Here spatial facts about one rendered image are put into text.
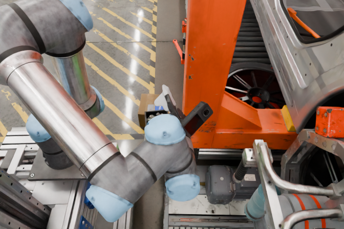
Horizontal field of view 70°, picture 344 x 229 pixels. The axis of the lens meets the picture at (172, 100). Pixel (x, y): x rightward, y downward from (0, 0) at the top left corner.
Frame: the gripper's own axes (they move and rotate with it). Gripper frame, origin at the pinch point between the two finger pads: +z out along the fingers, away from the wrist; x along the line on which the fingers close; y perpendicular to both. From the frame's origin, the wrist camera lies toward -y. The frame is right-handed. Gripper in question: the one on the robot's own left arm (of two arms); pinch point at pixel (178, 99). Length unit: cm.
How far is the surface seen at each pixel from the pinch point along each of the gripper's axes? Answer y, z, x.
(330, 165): -31, -10, 52
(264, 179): -10.4, -20.2, 28.4
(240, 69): -23, 89, 58
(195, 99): -0.1, 17.1, 14.5
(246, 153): -8.7, -9.2, 27.1
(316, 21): -81, 92, 59
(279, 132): -22, 22, 59
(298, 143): -25.2, -2.8, 42.2
